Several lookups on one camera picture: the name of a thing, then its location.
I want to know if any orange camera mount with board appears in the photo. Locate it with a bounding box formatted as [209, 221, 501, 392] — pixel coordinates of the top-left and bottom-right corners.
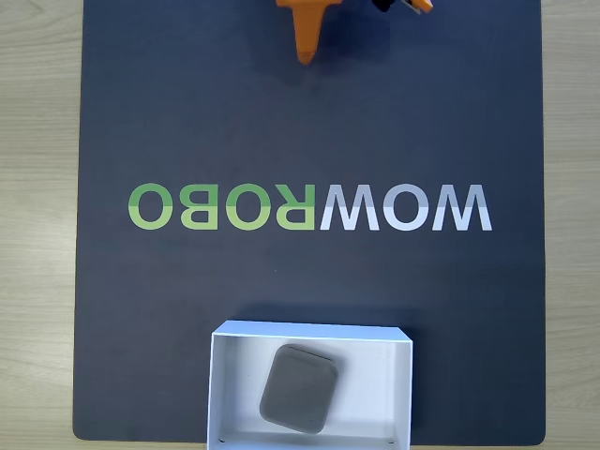
[372, 0, 434, 16]

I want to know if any grey square rounded case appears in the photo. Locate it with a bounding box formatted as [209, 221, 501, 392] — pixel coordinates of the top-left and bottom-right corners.
[259, 344, 340, 435]

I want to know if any white open cardboard box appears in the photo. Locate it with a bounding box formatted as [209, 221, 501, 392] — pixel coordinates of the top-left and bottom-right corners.
[205, 320, 414, 450]

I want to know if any dark mat with WOWROBO print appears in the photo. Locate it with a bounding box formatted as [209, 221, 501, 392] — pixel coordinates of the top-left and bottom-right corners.
[72, 0, 548, 444]

